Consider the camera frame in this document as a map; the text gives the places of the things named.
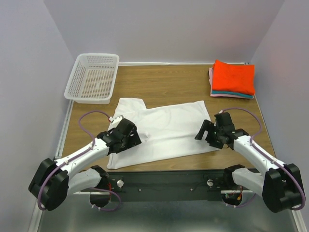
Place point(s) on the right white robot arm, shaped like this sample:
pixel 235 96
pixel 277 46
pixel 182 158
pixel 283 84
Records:
pixel 277 183

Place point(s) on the teal folded t shirt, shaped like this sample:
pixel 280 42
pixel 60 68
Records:
pixel 233 93

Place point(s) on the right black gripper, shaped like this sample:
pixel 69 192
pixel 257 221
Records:
pixel 209 125

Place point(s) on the left aluminium side rail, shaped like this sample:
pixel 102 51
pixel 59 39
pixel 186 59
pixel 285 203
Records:
pixel 61 142

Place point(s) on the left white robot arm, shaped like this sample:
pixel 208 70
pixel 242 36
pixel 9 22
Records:
pixel 54 180

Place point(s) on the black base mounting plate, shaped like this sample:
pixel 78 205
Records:
pixel 163 186

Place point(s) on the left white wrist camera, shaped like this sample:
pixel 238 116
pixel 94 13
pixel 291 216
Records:
pixel 115 120

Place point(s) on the white plastic laundry basket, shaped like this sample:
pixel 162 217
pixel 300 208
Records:
pixel 92 78

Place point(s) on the orange folded t shirt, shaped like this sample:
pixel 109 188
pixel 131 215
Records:
pixel 233 78

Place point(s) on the white t shirt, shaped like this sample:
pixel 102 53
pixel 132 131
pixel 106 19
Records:
pixel 166 132

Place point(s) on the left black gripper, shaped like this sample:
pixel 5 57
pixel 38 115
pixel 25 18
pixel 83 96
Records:
pixel 134 140

